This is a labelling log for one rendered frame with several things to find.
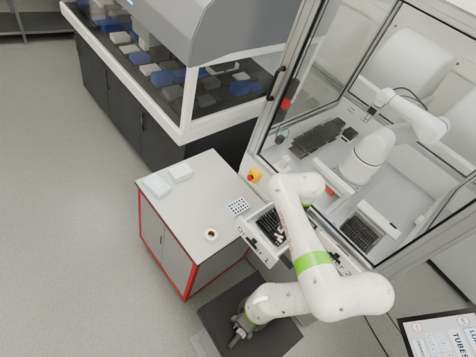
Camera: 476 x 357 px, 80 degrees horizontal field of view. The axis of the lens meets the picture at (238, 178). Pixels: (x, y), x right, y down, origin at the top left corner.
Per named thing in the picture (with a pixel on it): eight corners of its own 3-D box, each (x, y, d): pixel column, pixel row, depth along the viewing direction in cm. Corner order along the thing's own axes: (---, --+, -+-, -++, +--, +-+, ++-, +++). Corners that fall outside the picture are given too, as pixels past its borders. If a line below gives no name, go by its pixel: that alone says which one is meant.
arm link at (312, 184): (334, 188, 107) (324, 165, 114) (304, 189, 104) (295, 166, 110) (319, 207, 118) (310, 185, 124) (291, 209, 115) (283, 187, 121)
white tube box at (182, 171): (174, 184, 170) (175, 178, 167) (166, 174, 174) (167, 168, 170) (192, 176, 177) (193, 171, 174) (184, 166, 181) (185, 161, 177)
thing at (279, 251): (270, 263, 145) (274, 258, 140) (238, 226, 154) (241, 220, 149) (316, 226, 167) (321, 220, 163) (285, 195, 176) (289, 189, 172)
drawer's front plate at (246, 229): (269, 269, 144) (277, 261, 136) (233, 227, 155) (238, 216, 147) (271, 268, 145) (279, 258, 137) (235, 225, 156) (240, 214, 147)
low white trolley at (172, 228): (183, 308, 199) (197, 265, 143) (137, 241, 222) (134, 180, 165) (242, 262, 232) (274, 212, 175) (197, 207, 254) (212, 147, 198)
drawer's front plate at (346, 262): (350, 282, 151) (362, 275, 142) (310, 241, 161) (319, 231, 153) (352, 280, 152) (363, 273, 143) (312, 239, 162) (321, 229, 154)
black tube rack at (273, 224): (275, 248, 150) (280, 244, 146) (253, 224, 157) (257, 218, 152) (301, 229, 163) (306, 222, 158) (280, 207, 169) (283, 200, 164)
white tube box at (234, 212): (233, 219, 165) (235, 215, 162) (224, 208, 168) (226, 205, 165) (249, 210, 172) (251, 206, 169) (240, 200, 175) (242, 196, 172)
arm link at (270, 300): (280, 322, 125) (299, 311, 111) (246, 328, 120) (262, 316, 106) (272, 292, 133) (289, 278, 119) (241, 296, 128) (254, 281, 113)
